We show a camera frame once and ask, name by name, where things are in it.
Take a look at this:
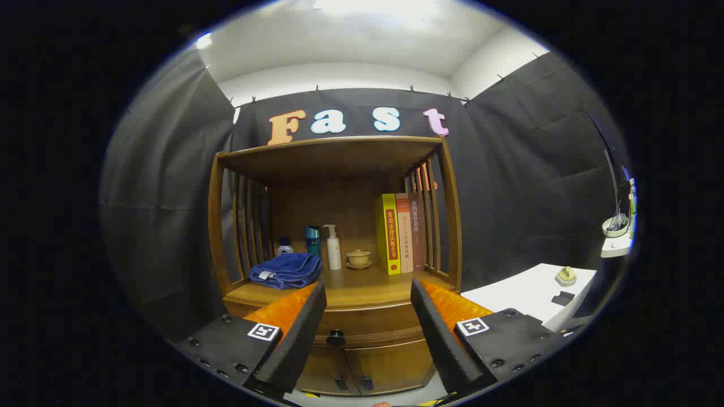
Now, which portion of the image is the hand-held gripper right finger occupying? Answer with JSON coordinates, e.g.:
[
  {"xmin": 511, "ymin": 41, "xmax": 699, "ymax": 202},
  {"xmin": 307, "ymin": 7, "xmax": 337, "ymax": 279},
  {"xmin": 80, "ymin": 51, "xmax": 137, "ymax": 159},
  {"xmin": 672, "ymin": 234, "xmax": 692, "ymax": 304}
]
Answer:
[{"xmin": 410, "ymin": 277, "xmax": 566, "ymax": 396}]

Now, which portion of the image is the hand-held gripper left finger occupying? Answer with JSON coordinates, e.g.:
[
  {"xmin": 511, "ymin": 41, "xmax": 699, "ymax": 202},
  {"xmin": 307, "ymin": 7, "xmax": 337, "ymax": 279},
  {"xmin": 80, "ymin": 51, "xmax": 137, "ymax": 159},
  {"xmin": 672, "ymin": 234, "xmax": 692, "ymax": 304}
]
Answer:
[{"xmin": 173, "ymin": 281, "xmax": 327, "ymax": 403}]

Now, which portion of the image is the wooden drawer with black knob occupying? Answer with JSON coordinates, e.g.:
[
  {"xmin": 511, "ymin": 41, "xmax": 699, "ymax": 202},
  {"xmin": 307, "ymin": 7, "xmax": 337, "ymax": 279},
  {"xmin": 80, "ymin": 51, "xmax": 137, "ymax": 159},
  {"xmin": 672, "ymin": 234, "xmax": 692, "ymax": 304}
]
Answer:
[{"xmin": 223, "ymin": 298, "xmax": 459, "ymax": 349}]

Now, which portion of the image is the wooden cabinet door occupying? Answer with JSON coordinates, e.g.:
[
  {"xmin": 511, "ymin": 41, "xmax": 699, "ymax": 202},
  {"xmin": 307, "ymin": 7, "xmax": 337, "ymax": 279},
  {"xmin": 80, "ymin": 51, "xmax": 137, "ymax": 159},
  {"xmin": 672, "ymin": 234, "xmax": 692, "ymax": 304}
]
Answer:
[{"xmin": 297, "ymin": 346, "xmax": 361, "ymax": 395}]

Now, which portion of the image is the wooden countertop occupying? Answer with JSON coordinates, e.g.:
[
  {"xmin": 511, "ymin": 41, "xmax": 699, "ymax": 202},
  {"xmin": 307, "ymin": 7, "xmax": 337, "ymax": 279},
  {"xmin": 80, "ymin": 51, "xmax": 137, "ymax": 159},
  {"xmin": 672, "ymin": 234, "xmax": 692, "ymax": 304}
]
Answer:
[{"xmin": 225, "ymin": 269, "xmax": 456, "ymax": 310}]

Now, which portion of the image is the wooden cabinet with slatted sides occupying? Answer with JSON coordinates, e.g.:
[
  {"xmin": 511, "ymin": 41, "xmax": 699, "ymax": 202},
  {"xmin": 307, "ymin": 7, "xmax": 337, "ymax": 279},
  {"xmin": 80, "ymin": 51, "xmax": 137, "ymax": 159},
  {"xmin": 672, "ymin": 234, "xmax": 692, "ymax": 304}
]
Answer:
[{"xmin": 207, "ymin": 136, "xmax": 463, "ymax": 396}]

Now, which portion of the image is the folded blue towel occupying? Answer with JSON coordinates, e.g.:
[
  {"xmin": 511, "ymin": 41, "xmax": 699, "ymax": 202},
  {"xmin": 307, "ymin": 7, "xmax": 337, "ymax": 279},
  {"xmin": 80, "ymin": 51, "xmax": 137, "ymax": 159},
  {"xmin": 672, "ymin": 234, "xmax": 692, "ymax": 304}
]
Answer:
[{"xmin": 249, "ymin": 253, "xmax": 323, "ymax": 290}]

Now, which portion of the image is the white pump bottle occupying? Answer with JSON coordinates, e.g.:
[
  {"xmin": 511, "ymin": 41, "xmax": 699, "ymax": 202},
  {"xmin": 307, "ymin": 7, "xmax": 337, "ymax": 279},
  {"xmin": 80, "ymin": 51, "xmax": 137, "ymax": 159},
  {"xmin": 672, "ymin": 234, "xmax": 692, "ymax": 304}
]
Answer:
[{"xmin": 322, "ymin": 224, "xmax": 343, "ymax": 270}]

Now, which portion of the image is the white side table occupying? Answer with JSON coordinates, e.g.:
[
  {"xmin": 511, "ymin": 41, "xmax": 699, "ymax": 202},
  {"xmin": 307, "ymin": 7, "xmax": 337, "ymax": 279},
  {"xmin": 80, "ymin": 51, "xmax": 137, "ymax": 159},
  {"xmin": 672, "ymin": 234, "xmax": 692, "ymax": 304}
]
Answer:
[{"xmin": 461, "ymin": 263, "xmax": 597, "ymax": 333}]

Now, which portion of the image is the orange and beige book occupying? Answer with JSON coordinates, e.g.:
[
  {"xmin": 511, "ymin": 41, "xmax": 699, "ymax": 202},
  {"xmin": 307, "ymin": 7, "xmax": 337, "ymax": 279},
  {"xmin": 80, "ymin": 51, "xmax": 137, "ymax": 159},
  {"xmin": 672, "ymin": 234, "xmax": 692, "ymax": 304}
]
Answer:
[{"xmin": 395, "ymin": 193, "xmax": 414, "ymax": 274}]

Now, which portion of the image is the brown book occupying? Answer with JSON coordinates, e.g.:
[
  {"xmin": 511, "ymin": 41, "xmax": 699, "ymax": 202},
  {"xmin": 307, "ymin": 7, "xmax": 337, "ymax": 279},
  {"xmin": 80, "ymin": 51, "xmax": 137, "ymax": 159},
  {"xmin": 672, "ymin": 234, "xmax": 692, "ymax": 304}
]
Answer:
[{"xmin": 408, "ymin": 192, "xmax": 426, "ymax": 272}]

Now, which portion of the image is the thick yellow book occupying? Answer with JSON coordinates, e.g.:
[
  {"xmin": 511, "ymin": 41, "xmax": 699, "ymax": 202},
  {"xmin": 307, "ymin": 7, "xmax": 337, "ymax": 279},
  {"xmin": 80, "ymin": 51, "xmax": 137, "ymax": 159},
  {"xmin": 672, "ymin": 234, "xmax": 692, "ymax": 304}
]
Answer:
[{"xmin": 375, "ymin": 194, "xmax": 402, "ymax": 275}]

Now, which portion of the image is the white stand base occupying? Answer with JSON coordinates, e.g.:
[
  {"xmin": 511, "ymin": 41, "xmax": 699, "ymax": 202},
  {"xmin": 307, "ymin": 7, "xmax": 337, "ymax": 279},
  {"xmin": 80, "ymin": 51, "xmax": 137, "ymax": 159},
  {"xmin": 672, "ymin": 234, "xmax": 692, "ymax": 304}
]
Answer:
[{"xmin": 601, "ymin": 218, "xmax": 634, "ymax": 258}]

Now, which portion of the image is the black monitor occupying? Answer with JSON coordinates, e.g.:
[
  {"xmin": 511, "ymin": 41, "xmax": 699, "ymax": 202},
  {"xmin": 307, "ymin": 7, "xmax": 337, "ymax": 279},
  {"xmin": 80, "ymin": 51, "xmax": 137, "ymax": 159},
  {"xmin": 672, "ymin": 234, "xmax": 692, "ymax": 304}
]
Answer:
[{"xmin": 585, "ymin": 110, "xmax": 631, "ymax": 227}]

